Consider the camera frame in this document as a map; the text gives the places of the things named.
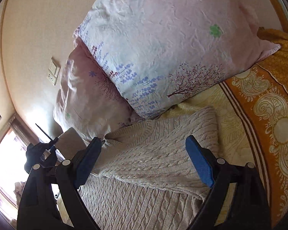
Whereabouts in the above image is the beige cable knit sweater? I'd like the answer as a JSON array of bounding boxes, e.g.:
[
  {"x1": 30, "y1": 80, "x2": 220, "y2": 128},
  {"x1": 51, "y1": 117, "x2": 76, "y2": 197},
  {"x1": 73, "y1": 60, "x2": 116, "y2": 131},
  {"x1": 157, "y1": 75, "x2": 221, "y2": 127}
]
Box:
[{"x1": 80, "y1": 106, "x2": 219, "y2": 229}]

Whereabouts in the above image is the floral cloth bundle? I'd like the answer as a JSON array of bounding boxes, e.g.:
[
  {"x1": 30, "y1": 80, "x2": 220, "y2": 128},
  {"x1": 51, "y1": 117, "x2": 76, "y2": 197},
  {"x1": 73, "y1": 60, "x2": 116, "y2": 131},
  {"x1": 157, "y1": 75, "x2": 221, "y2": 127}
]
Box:
[{"x1": 14, "y1": 182, "x2": 26, "y2": 200}]

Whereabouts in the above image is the pink floral left pillow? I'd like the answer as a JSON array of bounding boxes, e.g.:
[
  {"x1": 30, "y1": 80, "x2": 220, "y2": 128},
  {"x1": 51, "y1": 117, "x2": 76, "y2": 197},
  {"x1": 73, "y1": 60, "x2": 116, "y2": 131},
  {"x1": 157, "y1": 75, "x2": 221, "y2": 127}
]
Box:
[{"x1": 53, "y1": 38, "x2": 143, "y2": 143}]

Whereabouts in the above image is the yellow orange patterned bedsheet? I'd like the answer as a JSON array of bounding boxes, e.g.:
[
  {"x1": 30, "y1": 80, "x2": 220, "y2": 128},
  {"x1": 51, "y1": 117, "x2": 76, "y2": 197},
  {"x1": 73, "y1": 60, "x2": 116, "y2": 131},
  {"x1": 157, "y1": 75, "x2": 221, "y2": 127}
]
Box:
[{"x1": 55, "y1": 27, "x2": 288, "y2": 228}]

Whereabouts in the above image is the pink lavender right pillow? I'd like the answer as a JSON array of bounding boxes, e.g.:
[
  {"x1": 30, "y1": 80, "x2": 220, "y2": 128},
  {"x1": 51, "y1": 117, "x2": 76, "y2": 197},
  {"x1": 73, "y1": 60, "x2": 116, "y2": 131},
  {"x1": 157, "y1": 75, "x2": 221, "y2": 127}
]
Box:
[{"x1": 77, "y1": 0, "x2": 280, "y2": 118}]

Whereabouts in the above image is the white wall socket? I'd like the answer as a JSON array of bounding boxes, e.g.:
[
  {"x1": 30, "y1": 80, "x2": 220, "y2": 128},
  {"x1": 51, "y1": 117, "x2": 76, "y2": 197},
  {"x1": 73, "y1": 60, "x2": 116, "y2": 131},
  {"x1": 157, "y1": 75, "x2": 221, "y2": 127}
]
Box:
[{"x1": 47, "y1": 58, "x2": 61, "y2": 86}]

